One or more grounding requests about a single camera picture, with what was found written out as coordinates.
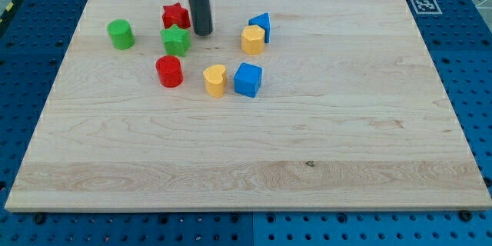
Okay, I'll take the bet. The green star block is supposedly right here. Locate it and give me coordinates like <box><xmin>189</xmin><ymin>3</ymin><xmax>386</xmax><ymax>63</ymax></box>
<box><xmin>160</xmin><ymin>25</ymin><xmax>191</xmax><ymax>57</ymax></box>

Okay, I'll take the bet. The red star block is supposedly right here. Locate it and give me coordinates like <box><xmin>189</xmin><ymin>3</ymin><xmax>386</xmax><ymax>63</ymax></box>
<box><xmin>162</xmin><ymin>2</ymin><xmax>191</xmax><ymax>29</ymax></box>

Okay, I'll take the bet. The blue cube block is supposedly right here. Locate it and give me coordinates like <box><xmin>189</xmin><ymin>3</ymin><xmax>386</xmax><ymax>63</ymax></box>
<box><xmin>234</xmin><ymin>62</ymin><xmax>263</xmax><ymax>98</ymax></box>

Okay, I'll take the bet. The yellow heart block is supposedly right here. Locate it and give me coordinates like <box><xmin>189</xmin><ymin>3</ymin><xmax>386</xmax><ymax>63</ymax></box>
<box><xmin>203</xmin><ymin>64</ymin><xmax>227</xmax><ymax>98</ymax></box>

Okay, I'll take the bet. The wooden board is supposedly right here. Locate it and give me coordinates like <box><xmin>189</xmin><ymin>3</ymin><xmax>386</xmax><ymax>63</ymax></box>
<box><xmin>5</xmin><ymin>0</ymin><xmax>491</xmax><ymax>213</ymax></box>

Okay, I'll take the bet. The yellow pentagon block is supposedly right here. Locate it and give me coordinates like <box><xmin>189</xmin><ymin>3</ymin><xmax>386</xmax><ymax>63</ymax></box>
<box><xmin>241</xmin><ymin>25</ymin><xmax>265</xmax><ymax>55</ymax></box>

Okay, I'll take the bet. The red cylinder block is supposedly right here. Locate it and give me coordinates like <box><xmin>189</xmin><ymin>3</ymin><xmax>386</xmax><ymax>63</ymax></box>
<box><xmin>155</xmin><ymin>55</ymin><xmax>184</xmax><ymax>88</ymax></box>

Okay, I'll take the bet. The blue triangle block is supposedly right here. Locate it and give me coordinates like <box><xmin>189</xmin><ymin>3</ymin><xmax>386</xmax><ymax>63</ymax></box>
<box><xmin>248</xmin><ymin>12</ymin><xmax>271</xmax><ymax>43</ymax></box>

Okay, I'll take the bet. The green cylinder block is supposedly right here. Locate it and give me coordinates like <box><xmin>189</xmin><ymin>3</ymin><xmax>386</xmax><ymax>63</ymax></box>
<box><xmin>107</xmin><ymin>19</ymin><xmax>135</xmax><ymax>50</ymax></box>

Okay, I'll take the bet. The white fiducial marker tag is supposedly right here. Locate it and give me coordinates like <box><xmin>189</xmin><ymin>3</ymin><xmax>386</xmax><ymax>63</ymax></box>
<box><xmin>410</xmin><ymin>0</ymin><xmax>442</xmax><ymax>15</ymax></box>

